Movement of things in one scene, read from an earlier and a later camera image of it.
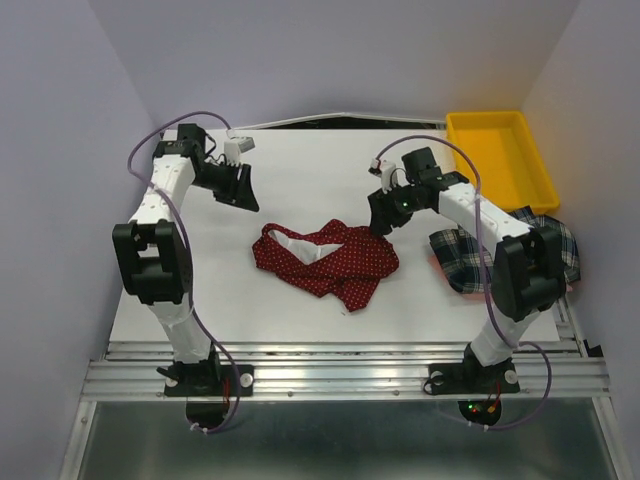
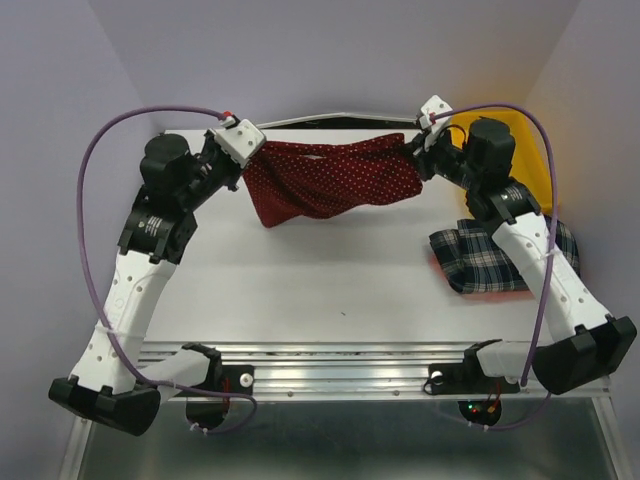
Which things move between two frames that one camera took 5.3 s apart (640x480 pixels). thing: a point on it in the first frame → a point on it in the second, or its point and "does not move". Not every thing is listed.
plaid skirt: [458, 254] does not move
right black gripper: [382, 213] → [423, 158]
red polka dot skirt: [335, 259] → [287, 180]
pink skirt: [467, 295] does not move
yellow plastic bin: [508, 162] does not move
